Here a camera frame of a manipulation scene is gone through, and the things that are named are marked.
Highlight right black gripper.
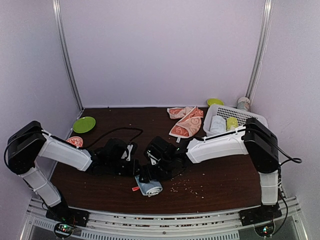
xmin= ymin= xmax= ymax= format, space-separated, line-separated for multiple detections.
xmin=138 ymin=157 xmax=174 ymax=185

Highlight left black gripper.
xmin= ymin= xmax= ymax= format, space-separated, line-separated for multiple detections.
xmin=106 ymin=159 xmax=140 ymax=178

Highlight blue polka dot towel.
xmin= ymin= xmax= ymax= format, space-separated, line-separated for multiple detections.
xmin=134 ymin=175 xmax=163 ymax=197

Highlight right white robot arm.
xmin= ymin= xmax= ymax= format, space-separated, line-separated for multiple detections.
xmin=136 ymin=117 xmax=280 ymax=221

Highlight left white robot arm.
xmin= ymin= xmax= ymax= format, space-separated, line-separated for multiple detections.
xmin=3 ymin=120 xmax=141 ymax=222

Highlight orange patterned bowl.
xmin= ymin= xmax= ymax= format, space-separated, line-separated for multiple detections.
xmin=66 ymin=136 xmax=84 ymax=148

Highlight green plate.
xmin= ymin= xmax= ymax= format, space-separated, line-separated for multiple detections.
xmin=72 ymin=116 xmax=96 ymax=134

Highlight orange patterned towel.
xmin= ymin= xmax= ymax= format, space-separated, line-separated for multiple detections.
xmin=167 ymin=106 xmax=204 ymax=139

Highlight white rolled towel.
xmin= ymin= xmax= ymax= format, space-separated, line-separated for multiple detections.
xmin=209 ymin=115 xmax=227 ymax=134

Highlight green rolled towel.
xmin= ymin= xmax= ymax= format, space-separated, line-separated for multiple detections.
xmin=226 ymin=117 xmax=239 ymax=131

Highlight small green bowl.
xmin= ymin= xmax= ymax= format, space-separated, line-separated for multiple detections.
xmin=206 ymin=98 xmax=224 ymax=107

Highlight white plastic basket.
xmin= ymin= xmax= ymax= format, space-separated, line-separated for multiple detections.
xmin=203 ymin=104 xmax=269 ymax=137

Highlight patterned paper cup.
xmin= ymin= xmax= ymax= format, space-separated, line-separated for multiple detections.
xmin=237 ymin=97 xmax=251 ymax=112

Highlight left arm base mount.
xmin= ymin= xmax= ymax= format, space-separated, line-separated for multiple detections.
xmin=42 ymin=201 xmax=90 ymax=240

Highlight front metal rail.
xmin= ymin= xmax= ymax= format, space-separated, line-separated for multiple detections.
xmin=19 ymin=198 xmax=309 ymax=240

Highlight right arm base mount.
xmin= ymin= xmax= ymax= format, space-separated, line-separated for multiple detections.
xmin=238 ymin=201 xmax=282 ymax=238

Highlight left aluminium frame post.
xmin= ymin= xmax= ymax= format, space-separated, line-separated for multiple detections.
xmin=52 ymin=0 xmax=84 ymax=112

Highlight aluminium frame post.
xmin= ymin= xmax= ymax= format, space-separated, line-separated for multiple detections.
xmin=52 ymin=0 xmax=84 ymax=112
xmin=245 ymin=0 xmax=273 ymax=103

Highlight right aluminium frame post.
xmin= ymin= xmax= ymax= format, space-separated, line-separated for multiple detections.
xmin=245 ymin=0 xmax=273 ymax=103

